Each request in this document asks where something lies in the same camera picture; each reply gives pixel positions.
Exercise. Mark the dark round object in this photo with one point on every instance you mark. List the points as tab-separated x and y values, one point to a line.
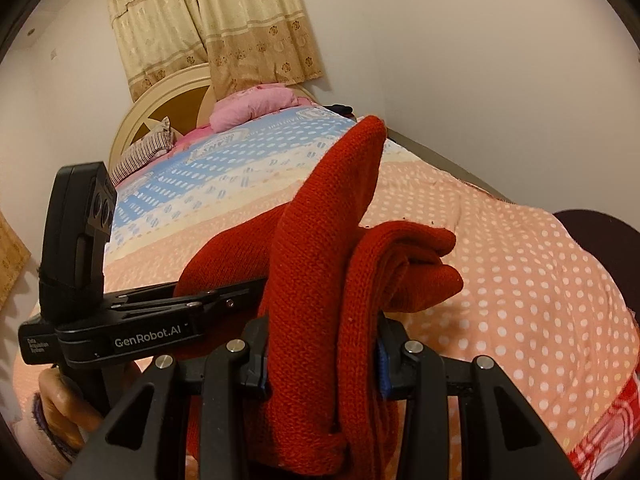
600	240

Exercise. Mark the red knit sweater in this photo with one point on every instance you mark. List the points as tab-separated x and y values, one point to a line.
310	260

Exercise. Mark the wooden bed frame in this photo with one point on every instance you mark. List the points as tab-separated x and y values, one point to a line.
425	152

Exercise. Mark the small dark object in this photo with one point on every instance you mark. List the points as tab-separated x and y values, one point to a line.
342	109

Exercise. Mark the red plaid cloth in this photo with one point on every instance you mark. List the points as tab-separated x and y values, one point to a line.
615	425

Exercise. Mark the cream round headboard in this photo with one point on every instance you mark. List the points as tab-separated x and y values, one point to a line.
150	110

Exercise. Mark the beige patterned curtain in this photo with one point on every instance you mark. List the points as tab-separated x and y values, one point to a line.
155	25
260	25
12	260

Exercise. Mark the dotted pink and blue blanket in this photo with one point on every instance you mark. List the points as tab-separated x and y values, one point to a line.
500	285

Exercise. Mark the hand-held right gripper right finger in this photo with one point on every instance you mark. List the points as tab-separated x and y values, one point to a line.
382	370

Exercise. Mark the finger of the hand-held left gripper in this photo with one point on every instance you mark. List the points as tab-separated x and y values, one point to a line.
200	300

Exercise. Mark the person's left hand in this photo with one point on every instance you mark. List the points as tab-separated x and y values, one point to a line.
65	400

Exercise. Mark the pink bed sheet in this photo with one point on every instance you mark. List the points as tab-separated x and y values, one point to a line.
192	136

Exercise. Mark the striped grey pillow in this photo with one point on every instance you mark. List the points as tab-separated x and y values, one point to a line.
140	155

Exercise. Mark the pink pillow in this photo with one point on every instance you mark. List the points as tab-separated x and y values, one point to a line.
250	107

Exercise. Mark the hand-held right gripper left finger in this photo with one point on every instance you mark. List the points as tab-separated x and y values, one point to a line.
250	360

